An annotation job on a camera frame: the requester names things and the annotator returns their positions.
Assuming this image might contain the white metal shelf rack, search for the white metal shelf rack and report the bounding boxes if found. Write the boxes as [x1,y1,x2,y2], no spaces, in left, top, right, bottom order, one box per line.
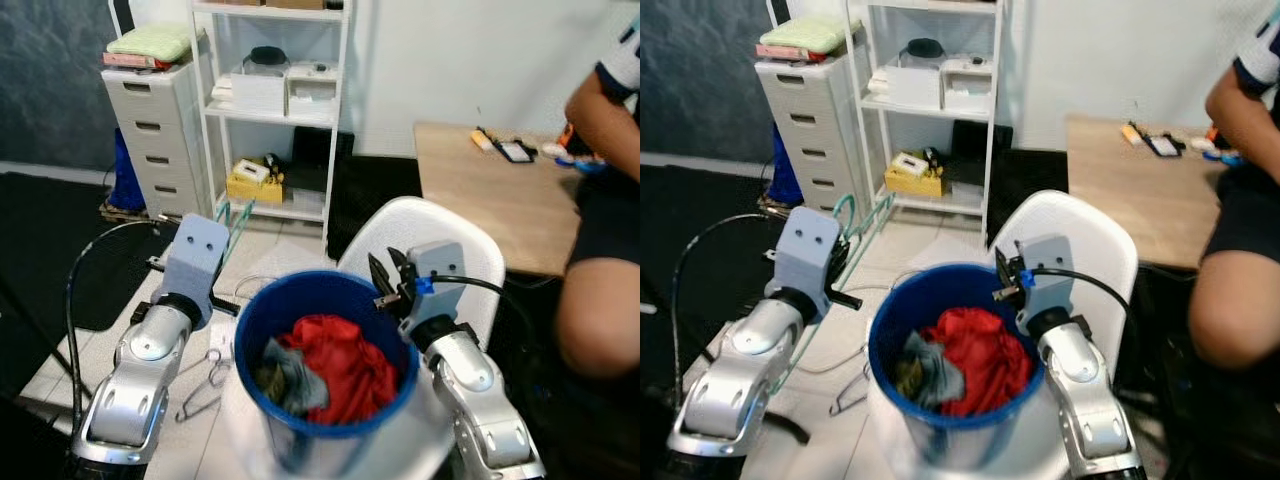
[190,0,353,249]

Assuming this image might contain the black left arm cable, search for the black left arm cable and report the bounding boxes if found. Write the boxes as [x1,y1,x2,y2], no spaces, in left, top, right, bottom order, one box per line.
[668,212,796,386]
[63,218,169,433]

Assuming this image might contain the light wooden table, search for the light wooden table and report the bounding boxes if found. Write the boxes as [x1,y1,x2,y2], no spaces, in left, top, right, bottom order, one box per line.
[413,122,593,279]

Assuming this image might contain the grey olive crumpled garment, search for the grey olive crumpled garment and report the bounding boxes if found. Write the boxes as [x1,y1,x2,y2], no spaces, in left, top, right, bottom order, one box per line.
[252,338,329,416]

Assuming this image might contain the blue plastic bucket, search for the blue plastic bucket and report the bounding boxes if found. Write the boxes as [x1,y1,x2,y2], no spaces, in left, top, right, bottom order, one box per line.
[232,268,422,476]

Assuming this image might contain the seated person black shorts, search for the seated person black shorts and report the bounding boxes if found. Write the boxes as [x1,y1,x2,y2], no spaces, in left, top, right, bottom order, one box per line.
[553,15,640,383]

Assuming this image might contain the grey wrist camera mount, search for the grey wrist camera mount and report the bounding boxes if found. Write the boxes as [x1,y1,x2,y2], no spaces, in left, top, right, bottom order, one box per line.
[162,213,232,329]
[775,206,843,323]
[403,240,468,323]
[1015,235,1076,316]

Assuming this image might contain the red crumpled garment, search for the red crumpled garment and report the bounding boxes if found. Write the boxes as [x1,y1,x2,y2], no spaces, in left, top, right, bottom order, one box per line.
[277,314,401,426]

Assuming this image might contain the small wooden pallet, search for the small wooden pallet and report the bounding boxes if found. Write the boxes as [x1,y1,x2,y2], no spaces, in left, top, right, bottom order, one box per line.
[98,195,166,225]

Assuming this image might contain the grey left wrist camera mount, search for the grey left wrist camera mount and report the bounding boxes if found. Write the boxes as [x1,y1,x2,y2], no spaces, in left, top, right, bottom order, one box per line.
[775,206,843,323]
[162,213,232,329]

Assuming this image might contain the blue bag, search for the blue bag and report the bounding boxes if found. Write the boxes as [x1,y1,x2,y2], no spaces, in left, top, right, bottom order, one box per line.
[108,128,147,213]

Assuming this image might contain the white plastic drawer unit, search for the white plastic drawer unit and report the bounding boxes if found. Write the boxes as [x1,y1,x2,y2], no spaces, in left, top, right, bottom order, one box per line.
[100,55,213,223]

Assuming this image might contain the white box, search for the white box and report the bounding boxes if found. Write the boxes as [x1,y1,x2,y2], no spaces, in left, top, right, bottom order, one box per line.
[286,62,338,116]

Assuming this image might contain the yellow box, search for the yellow box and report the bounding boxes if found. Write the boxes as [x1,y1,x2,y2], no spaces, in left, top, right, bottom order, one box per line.
[226,158,287,206]

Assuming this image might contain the green folded towel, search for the green folded towel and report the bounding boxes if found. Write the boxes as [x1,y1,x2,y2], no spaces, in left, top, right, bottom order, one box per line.
[106,24,197,64]

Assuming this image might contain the white container black lid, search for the white container black lid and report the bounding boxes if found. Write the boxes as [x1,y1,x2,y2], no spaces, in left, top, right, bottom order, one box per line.
[230,45,291,116]

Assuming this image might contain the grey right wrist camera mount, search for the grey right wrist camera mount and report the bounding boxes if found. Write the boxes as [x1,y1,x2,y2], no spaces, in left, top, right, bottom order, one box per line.
[1015,235,1076,316]
[403,240,468,323]

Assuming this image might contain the metal wire hanger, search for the metal wire hanger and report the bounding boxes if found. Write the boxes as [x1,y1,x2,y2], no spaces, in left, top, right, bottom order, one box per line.
[176,347,234,423]

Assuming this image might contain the white chair wooden legs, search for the white chair wooden legs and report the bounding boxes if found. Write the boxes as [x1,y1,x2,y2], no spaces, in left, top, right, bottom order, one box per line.
[218,195,507,480]

